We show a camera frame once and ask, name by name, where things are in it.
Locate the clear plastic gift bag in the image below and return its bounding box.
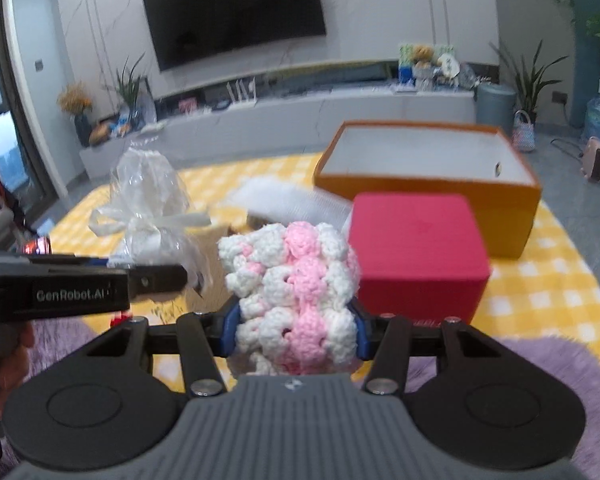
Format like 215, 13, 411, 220
88, 148, 212, 292

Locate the pink white crochet toy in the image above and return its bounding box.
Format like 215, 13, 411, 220
218, 221, 360, 377

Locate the person's left hand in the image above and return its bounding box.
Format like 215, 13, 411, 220
0, 322, 35, 420

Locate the red cube box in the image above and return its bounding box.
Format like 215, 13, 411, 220
349, 193, 491, 326

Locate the yellow checkered tablecloth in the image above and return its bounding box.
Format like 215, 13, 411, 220
50, 153, 600, 391

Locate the white marble tv cabinet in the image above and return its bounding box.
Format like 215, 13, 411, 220
80, 87, 476, 180

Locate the purple fluffy blanket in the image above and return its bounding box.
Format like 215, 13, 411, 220
3, 323, 586, 479

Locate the green plant on cabinet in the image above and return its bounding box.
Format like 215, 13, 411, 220
112, 54, 146, 131

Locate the dried yellow flower vase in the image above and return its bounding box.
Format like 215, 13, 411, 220
57, 82, 93, 148

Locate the orange cardboard box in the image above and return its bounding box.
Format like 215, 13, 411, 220
313, 120, 542, 259

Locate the pastel woven basket bag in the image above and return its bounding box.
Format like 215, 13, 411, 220
512, 110, 535, 153

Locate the grey round trash bin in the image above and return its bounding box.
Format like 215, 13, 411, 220
476, 82, 517, 136

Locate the teddy bear gift set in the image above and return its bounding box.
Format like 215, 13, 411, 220
398, 44, 460, 91

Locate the pink small heater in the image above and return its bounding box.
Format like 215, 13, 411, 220
581, 136, 600, 183

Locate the green potted floor plant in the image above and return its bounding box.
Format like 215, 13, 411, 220
489, 39, 568, 124

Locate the black wall television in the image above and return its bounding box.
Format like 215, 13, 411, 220
143, 0, 326, 70

